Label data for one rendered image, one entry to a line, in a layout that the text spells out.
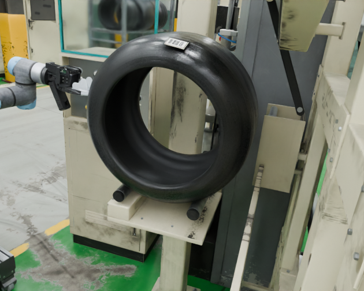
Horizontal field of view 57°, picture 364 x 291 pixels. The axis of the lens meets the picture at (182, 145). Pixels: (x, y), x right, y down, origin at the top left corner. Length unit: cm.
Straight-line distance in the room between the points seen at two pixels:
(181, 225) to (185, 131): 41
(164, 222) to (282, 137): 54
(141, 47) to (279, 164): 68
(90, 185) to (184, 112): 94
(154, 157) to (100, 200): 82
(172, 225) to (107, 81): 56
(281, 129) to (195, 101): 36
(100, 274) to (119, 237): 24
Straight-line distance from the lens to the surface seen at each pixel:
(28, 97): 143
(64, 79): 130
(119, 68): 107
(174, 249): 176
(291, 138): 131
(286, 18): 92
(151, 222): 127
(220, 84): 97
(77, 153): 209
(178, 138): 146
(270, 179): 138
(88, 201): 221
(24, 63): 140
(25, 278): 232
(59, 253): 243
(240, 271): 83
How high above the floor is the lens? 155
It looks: 22 degrees down
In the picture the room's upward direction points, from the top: 5 degrees clockwise
